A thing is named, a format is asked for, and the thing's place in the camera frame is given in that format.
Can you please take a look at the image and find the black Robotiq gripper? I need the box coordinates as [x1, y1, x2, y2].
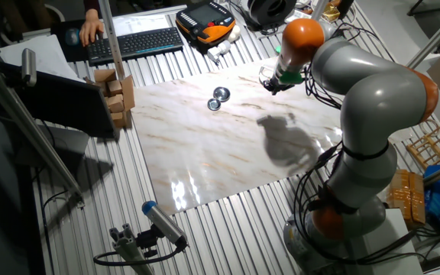
[264, 75, 296, 96]

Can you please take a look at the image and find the person's hand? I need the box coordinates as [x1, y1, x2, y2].
[79, 9, 105, 47]

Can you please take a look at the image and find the large steel bowl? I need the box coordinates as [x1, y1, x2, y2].
[212, 86, 231, 103]

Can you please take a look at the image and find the white power strip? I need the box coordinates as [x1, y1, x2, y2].
[286, 8, 321, 20]

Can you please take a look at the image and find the black filament spool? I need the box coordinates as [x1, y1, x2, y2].
[246, 0, 298, 28]

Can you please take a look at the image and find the marble pattern table mat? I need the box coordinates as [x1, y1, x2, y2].
[130, 57, 415, 217]

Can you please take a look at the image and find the gold box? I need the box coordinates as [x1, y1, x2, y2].
[321, 2, 342, 23]

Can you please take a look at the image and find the orange black teach pendant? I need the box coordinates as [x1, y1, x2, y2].
[175, 0, 238, 50]

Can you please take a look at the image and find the flat cardboard piece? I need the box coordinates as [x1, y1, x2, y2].
[119, 74, 137, 112]

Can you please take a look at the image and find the black computer keyboard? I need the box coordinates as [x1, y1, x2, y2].
[86, 26, 185, 67]

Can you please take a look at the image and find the printed paper sheet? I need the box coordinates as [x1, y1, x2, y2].
[111, 14, 172, 38]

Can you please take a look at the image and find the small cardboard box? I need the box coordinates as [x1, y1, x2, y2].
[106, 79, 125, 97]
[92, 68, 118, 83]
[110, 111, 128, 129]
[106, 94, 125, 114]

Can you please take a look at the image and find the wooden rack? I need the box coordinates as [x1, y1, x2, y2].
[406, 118, 440, 170]

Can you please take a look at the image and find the brown wrapped package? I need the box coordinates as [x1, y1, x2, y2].
[386, 168, 428, 230]

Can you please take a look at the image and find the computer mouse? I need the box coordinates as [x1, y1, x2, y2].
[64, 27, 81, 47]

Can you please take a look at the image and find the black monitor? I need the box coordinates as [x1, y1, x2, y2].
[0, 60, 118, 140]

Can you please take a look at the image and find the grey monitor base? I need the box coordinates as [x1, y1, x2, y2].
[13, 124, 91, 171]

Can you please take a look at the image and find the black mouse pad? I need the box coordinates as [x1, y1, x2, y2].
[50, 18, 99, 63]

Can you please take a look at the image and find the white paper stack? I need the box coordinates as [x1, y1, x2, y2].
[0, 34, 86, 83]

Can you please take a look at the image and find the green wrist mount ring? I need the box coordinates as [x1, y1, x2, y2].
[278, 70, 306, 86]

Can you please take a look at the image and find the silver camera with blue cap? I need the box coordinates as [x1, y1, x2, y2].
[141, 199, 189, 248]

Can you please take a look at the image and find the white pedestal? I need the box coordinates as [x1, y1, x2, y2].
[348, 208, 426, 275]

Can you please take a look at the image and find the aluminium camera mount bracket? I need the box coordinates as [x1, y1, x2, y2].
[108, 223, 160, 275]

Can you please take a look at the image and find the black camera cable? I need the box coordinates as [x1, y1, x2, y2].
[92, 236, 189, 267]

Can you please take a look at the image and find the silver depth camera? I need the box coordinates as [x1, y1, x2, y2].
[21, 47, 38, 88]

